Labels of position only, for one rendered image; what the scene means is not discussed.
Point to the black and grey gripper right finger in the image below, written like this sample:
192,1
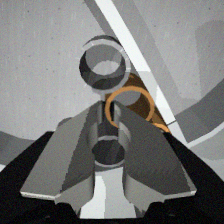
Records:
159,168

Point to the bronze bushing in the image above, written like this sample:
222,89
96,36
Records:
158,121
144,106

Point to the grey metal sleeve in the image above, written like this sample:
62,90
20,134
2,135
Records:
102,84
63,121

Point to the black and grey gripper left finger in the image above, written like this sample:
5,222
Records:
58,167

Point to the grey metal bushing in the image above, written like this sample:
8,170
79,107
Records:
108,153

